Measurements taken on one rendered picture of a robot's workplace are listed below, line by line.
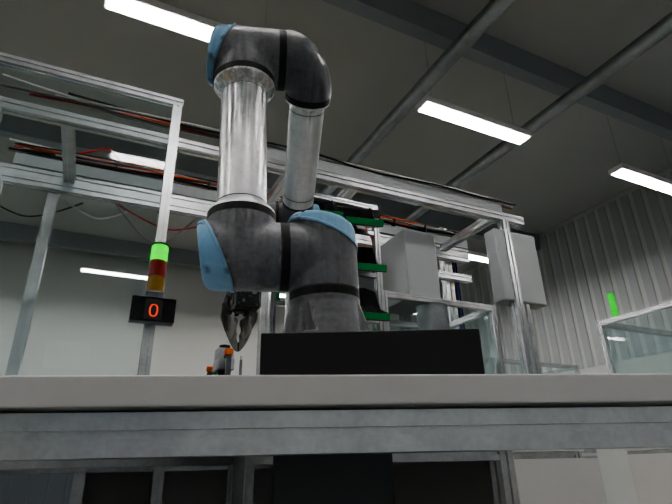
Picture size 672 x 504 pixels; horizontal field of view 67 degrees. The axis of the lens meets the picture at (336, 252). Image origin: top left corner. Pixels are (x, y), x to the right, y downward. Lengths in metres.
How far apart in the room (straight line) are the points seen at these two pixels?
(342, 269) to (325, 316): 0.09
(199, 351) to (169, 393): 11.83
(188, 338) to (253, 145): 11.52
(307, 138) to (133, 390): 0.74
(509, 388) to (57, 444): 0.43
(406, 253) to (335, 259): 1.85
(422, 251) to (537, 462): 1.12
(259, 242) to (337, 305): 0.16
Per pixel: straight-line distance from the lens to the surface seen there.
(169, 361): 12.18
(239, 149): 0.90
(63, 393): 0.54
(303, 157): 1.14
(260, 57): 1.02
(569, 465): 2.77
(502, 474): 1.51
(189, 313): 12.50
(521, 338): 2.79
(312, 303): 0.78
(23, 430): 0.57
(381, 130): 6.95
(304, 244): 0.80
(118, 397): 0.53
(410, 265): 2.63
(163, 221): 1.69
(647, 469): 5.16
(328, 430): 0.53
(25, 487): 3.23
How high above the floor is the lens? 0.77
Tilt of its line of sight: 23 degrees up
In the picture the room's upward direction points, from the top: 1 degrees counter-clockwise
